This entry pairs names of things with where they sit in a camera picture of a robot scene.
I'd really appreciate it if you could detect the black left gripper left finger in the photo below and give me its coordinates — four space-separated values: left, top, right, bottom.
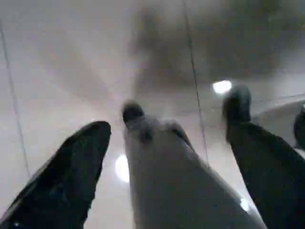
0 121 112 229

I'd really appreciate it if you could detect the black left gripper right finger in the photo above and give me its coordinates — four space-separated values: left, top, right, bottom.
226 121 305 229

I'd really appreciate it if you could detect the robot right leg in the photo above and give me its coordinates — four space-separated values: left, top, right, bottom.
222 83 253 124

